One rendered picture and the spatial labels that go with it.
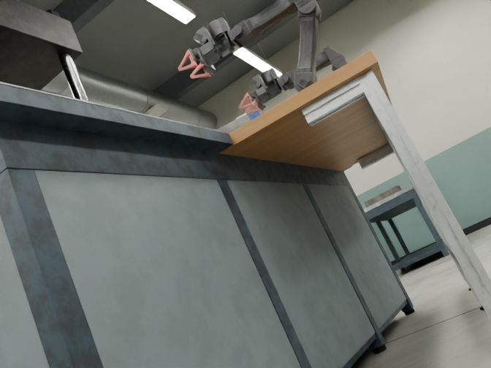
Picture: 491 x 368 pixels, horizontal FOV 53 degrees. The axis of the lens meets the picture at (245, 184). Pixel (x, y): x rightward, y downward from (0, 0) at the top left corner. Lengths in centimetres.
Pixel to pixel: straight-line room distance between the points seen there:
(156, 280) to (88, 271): 16
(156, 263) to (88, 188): 19
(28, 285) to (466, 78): 800
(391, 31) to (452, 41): 98
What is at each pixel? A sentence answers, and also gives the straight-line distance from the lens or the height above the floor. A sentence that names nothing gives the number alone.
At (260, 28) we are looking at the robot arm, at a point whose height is 118.
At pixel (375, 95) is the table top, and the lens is 137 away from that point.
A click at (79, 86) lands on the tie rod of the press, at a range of 252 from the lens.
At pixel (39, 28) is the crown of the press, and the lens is 256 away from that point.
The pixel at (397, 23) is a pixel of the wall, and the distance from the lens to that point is 884.
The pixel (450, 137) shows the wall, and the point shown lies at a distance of 831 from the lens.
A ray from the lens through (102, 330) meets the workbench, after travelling 83.
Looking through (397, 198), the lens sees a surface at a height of 74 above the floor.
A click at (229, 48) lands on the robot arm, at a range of 182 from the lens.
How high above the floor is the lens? 32
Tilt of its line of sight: 14 degrees up
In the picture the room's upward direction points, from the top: 25 degrees counter-clockwise
